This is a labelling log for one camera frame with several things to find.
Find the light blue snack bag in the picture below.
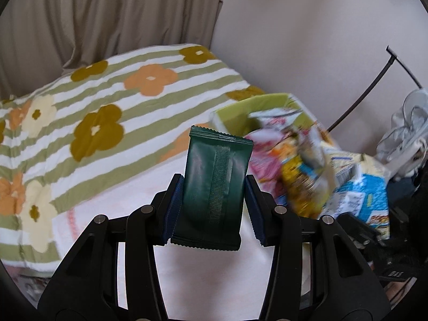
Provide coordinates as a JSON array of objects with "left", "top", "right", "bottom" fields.
[{"left": 329, "top": 173, "right": 390, "bottom": 239}]

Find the cream snack bag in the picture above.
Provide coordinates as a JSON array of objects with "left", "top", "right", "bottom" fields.
[{"left": 321, "top": 140, "right": 392, "bottom": 183}]

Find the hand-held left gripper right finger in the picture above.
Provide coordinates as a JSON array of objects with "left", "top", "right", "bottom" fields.
[{"left": 246, "top": 174, "right": 392, "bottom": 321}]

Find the floral striped blanket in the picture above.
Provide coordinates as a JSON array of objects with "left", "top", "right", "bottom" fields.
[{"left": 0, "top": 43, "right": 268, "bottom": 268}]

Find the black curved rod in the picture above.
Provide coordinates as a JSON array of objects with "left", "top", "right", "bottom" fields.
[{"left": 326, "top": 45, "right": 423, "bottom": 132}]

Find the dark green snack packet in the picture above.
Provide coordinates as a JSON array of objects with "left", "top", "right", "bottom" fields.
[{"left": 170, "top": 125, "right": 254, "bottom": 251}]

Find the dark cloth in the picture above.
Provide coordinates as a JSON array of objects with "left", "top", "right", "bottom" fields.
[{"left": 389, "top": 174, "right": 428, "bottom": 209}]

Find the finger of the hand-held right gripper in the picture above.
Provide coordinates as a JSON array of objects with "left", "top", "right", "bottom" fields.
[{"left": 338, "top": 212, "right": 379, "bottom": 245}]

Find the white towel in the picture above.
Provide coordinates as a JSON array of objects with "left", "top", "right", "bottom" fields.
[{"left": 55, "top": 160, "right": 322, "bottom": 311}]

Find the yellow snack bag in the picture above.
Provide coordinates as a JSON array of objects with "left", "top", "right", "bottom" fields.
[{"left": 247, "top": 107, "right": 337, "bottom": 219}]

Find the beige curtain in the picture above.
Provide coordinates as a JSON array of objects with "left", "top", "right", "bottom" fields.
[{"left": 0, "top": 0, "right": 226, "bottom": 97}]

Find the pink snack packet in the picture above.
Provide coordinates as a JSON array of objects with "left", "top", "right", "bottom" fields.
[{"left": 249, "top": 134, "right": 288, "bottom": 204}]

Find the green cardboard box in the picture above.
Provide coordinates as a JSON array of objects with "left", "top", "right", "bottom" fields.
[{"left": 210, "top": 93, "right": 331, "bottom": 161}]

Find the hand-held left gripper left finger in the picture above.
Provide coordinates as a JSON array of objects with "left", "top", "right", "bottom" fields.
[{"left": 37, "top": 174, "right": 185, "bottom": 321}]

